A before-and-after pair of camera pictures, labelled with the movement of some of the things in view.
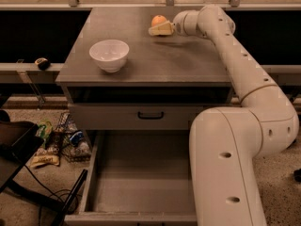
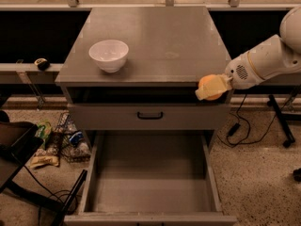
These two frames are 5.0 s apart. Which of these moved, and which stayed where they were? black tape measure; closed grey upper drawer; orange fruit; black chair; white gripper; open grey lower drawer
Moved: orange fruit; white gripper
Stayed: closed grey upper drawer; black tape measure; black chair; open grey lower drawer
